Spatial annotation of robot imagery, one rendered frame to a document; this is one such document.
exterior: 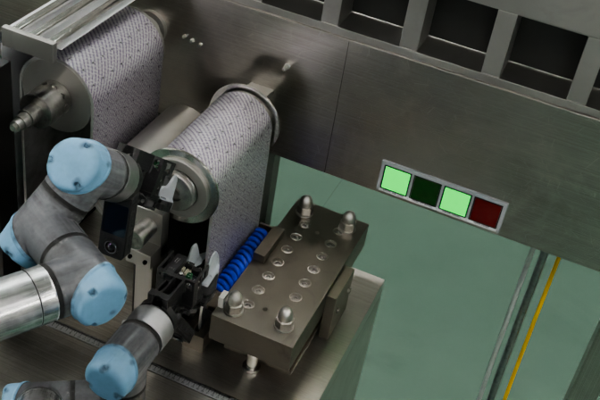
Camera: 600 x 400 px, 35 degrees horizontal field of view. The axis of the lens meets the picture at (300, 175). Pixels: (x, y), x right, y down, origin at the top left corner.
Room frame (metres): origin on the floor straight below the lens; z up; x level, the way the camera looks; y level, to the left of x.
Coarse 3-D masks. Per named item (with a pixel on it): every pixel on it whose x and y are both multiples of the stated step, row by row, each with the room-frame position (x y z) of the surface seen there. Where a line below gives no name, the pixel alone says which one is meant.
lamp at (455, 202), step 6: (444, 192) 1.45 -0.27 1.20; (450, 192) 1.45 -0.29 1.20; (456, 192) 1.45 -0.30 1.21; (444, 198) 1.45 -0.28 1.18; (450, 198) 1.45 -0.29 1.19; (456, 198) 1.44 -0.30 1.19; (462, 198) 1.44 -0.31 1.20; (468, 198) 1.44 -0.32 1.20; (444, 204) 1.45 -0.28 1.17; (450, 204) 1.45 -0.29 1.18; (456, 204) 1.44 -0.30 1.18; (462, 204) 1.44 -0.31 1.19; (450, 210) 1.45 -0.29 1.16; (456, 210) 1.44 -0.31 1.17; (462, 210) 1.44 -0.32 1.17
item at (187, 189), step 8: (168, 176) 1.25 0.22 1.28; (184, 176) 1.25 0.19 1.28; (184, 184) 1.24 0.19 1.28; (192, 184) 1.25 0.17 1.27; (176, 192) 1.24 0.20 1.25; (184, 192) 1.24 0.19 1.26; (192, 192) 1.24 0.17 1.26; (176, 200) 1.25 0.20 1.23; (184, 200) 1.24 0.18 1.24; (192, 200) 1.23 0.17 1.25; (176, 208) 1.24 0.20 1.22; (184, 208) 1.24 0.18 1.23
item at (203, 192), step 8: (168, 160) 1.26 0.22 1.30; (176, 160) 1.26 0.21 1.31; (168, 168) 1.26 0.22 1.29; (176, 168) 1.26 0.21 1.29; (184, 168) 1.25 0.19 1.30; (192, 168) 1.25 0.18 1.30; (192, 176) 1.25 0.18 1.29; (200, 176) 1.25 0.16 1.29; (200, 184) 1.25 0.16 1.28; (200, 192) 1.24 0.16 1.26; (208, 192) 1.25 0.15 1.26; (200, 200) 1.24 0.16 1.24; (208, 200) 1.25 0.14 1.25; (192, 208) 1.25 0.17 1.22; (200, 208) 1.24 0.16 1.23; (184, 216) 1.25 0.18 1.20; (192, 216) 1.25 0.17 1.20
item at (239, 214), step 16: (256, 176) 1.43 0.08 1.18; (240, 192) 1.36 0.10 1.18; (256, 192) 1.44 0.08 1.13; (224, 208) 1.30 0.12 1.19; (240, 208) 1.37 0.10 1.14; (256, 208) 1.45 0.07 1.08; (224, 224) 1.31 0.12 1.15; (240, 224) 1.38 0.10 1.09; (256, 224) 1.47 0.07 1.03; (208, 240) 1.25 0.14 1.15; (224, 240) 1.32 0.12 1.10; (240, 240) 1.39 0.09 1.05; (208, 256) 1.25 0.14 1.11; (224, 256) 1.33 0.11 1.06
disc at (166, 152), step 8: (152, 152) 1.28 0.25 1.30; (160, 152) 1.28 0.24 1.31; (168, 152) 1.27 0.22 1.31; (176, 152) 1.27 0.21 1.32; (184, 152) 1.26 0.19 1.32; (184, 160) 1.26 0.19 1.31; (192, 160) 1.26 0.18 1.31; (200, 168) 1.25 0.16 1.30; (208, 176) 1.25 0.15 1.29; (208, 184) 1.25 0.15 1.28; (216, 184) 1.25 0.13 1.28; (216, 192) 1.24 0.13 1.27; (216, 200) 1.24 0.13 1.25; (208, 208) 1.25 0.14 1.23; (216, 208) 1.24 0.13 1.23; (176, 216) 1.26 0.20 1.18; (200, 216) 1.25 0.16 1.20; (208, 216) 1.25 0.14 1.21
